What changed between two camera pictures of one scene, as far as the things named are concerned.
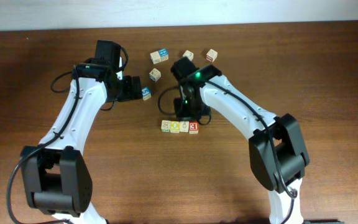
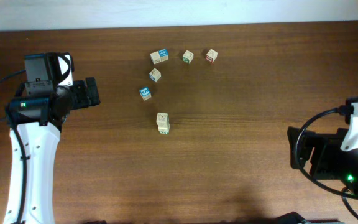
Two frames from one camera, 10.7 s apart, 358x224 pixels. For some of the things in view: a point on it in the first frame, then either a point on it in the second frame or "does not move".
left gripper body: [125, 89] -> [80, 94]
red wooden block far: [211, 55] does not move
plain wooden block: [155, 57] does not move
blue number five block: [146, 92] does not move
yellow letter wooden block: [174, 126] -> [163, 127]
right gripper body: [189, 111] -> [325, 158]
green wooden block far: [188, 54] does not move
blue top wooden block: [163, 55] does not move
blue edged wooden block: [155, 74] does not move
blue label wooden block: [184, 126] -> [163, 119]
